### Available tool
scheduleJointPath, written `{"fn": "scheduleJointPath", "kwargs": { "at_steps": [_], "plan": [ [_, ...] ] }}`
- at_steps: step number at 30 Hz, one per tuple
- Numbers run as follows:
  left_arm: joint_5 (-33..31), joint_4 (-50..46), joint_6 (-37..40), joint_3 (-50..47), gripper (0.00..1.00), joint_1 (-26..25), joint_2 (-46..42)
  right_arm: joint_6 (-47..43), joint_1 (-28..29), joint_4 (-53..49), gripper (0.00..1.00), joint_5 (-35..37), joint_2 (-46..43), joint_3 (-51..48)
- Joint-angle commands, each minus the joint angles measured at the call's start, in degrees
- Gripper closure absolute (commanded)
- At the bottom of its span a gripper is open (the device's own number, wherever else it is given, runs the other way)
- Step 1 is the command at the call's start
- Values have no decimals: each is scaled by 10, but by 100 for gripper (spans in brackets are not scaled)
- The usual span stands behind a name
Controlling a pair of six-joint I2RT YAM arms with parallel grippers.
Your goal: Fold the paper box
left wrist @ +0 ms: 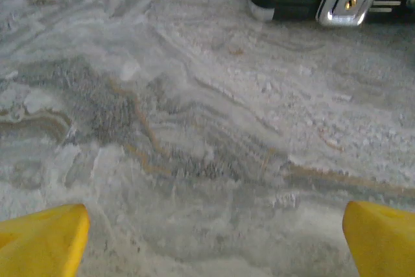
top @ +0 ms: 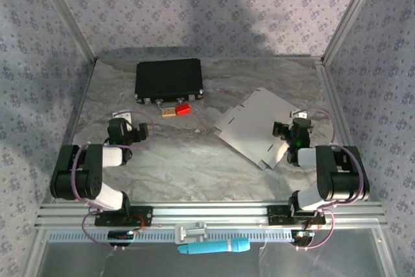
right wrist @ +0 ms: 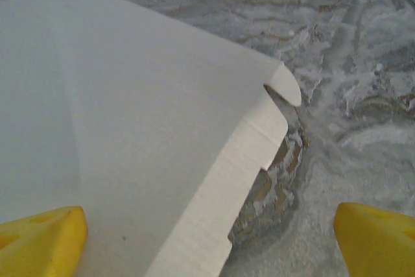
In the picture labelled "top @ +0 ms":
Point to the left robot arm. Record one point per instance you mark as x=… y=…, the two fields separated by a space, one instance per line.
x=90 y=176

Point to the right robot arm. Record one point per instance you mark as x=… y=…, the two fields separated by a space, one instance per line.
x=337 y=176

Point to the small wooden block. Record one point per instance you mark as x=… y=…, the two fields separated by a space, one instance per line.
x=168 y=113

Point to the red block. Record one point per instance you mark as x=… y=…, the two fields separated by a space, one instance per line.
x=183 y=110

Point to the black hard case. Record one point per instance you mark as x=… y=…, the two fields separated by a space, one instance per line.
x=168 y=77

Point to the small black electronics module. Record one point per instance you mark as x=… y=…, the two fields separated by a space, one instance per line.
x=118 y=235
x=301 y=237

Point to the blue marker pen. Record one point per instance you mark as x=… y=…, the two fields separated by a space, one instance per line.
x=214 y=246

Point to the grey lower shelf panel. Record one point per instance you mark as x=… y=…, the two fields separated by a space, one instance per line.
x=227 y=265

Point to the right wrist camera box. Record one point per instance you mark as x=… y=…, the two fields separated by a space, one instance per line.
x=300 y=115

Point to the aluminium side rail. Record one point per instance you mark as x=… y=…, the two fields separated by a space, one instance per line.
x=79 y=102
x=331 y=95

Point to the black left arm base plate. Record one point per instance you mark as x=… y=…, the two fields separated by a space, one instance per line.
x=144 y=216

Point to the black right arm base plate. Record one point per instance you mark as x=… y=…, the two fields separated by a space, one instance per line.
x=277 y=215

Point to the aluminium frame rail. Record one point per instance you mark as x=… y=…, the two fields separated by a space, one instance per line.
x=210 y=213

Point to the grey metal clamp bracket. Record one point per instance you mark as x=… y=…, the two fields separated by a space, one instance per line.
x=191 y=233

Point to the aluminium frame post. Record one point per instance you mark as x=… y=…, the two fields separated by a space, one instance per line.
x=65 y=11
x=352 y=11

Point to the aluminium frame leg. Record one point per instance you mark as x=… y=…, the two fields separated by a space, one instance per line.
x=384 y=254
x=38 y=254

